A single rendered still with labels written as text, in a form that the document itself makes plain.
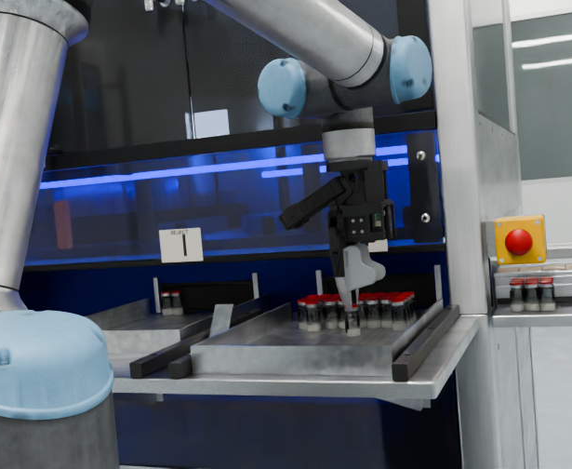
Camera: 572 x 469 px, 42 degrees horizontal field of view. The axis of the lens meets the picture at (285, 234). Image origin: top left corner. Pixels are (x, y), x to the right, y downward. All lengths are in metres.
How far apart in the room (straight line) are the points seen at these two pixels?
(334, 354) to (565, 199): 4.98
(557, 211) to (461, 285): 4.60
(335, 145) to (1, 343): 0.64
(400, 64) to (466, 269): 0.44
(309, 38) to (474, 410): 0.70
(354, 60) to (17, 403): 0.52
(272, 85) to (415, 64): 0.19
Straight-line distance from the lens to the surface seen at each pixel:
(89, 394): 0.55
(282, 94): 0.97
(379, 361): 0.88
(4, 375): 0.53
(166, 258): 1.40
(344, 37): 0.84
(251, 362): 0.94
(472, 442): 1.29
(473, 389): 1.26
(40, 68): 0.72
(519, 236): 1.18
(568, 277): 1.33
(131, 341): 1.15
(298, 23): 0.79
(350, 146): 1.06
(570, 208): 5.81
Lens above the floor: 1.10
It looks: 3 degrees down
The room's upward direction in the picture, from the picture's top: 5 degrees counter-clockwise
